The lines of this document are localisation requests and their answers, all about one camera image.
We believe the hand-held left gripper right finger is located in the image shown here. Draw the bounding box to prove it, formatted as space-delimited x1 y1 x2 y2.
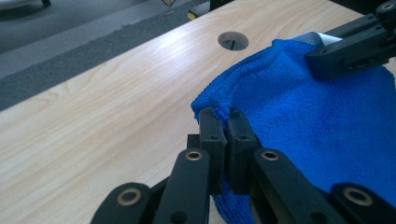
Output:
223 106 263 196

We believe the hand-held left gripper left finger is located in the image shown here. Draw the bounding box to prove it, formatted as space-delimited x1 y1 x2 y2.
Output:
186 106 229 196

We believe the blue microfibre cloth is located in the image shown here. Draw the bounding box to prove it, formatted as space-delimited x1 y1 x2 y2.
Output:
190 30 396 224

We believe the round grey table grommet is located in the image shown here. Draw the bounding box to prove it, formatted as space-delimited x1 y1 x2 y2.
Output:
217 31 250 52

